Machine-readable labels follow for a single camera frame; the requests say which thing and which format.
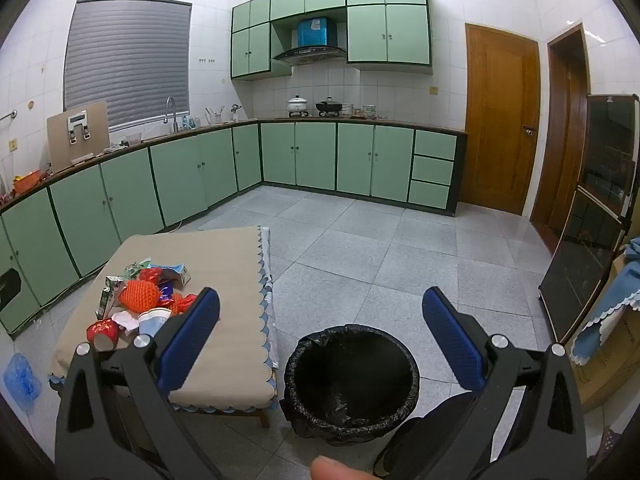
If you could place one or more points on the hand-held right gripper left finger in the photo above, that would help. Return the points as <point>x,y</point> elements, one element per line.
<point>192,340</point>

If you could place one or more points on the brown board with scale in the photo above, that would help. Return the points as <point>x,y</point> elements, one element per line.
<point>77,135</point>

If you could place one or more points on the white tissue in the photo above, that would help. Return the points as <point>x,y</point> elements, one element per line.
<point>125,321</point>

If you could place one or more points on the grey window blind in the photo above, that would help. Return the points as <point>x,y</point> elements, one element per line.
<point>127,60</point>

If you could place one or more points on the black wok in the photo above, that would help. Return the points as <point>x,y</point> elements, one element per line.
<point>329,106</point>

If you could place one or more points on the silver flattened carton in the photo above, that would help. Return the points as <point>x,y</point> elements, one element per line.
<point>177,275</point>

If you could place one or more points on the black range hood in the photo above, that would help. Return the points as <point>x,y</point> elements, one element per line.
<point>310,53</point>

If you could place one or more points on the green base cabinets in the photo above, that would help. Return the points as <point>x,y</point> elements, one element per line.
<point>315,155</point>

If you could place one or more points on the wooden table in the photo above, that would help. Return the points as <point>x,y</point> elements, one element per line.
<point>262,412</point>

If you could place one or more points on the utensil holder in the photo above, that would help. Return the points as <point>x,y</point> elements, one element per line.
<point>216,116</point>

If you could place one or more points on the green wall cabinets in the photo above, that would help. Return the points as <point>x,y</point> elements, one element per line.
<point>385,30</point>

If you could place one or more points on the white paper cup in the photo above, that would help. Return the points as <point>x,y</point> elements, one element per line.
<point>152,322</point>

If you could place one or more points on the person's right hand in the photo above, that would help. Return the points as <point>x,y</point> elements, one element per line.
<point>340,470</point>

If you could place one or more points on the black glass display cabinet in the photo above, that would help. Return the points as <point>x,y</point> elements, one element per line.
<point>595,210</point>

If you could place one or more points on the blue box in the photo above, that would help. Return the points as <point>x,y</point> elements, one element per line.
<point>315,32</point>

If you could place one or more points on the blue plastic bag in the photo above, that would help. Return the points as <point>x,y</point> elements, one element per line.
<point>20,377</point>

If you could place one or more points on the orange basket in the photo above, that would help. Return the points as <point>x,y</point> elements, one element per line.
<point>27,182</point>

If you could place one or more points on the trash bin with black bag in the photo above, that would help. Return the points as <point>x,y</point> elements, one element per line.
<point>310,360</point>

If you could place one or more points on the open wooden door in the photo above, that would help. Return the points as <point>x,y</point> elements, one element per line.
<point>565,135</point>

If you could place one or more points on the blue scalloped cloth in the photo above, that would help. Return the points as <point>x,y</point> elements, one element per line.
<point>605,320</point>

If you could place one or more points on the red foam fruit net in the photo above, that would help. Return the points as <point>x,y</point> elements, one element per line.
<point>182,302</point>

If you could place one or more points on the purple snack wrapper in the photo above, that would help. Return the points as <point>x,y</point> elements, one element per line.
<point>165,292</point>

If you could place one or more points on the white cooking pot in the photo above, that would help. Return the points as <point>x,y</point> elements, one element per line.
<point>298,105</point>

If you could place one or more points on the red paper cup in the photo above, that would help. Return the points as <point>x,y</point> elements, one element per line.
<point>102,332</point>

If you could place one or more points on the chrome kitchen faucet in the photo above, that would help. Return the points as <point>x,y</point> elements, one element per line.
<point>171,110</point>

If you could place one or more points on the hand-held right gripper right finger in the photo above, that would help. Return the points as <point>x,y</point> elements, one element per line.
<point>452,340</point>

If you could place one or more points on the closed wooden door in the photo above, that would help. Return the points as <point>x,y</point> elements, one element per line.
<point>497,120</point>

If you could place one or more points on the green milk carton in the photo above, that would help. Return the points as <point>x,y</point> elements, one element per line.
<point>105,297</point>

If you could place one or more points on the red snack wrapper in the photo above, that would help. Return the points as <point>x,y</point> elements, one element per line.
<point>150,274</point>

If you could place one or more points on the green snack wrapper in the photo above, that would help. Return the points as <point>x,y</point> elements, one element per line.
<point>134,270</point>

